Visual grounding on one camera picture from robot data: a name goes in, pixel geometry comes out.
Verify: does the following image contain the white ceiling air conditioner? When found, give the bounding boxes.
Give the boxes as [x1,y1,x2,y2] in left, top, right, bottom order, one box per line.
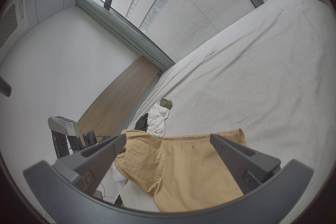
[0,0,29,49]

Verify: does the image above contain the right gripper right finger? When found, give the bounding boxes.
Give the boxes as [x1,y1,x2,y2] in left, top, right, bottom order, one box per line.
[210,134,282,197]

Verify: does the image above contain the white garment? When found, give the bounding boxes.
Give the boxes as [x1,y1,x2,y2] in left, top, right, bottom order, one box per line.
[146,103,170,137]

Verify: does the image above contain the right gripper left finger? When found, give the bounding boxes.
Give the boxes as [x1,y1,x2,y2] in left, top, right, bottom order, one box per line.
[52,134,127,197]

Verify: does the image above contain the black T-shirt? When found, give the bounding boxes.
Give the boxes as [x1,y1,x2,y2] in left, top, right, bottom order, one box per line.
[134,113,149,132]

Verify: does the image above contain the tan shorts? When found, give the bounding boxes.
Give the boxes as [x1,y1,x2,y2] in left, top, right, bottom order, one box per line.
[113,128,247,213]

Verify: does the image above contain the window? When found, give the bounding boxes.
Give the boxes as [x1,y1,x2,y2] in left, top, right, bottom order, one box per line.
[87,0,302,64]

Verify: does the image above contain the bed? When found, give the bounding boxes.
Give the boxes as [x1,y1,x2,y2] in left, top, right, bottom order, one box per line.
[76,0,336,214]

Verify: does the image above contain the green garment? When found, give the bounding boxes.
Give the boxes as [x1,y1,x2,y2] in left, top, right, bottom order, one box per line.
[159,98,173,110]

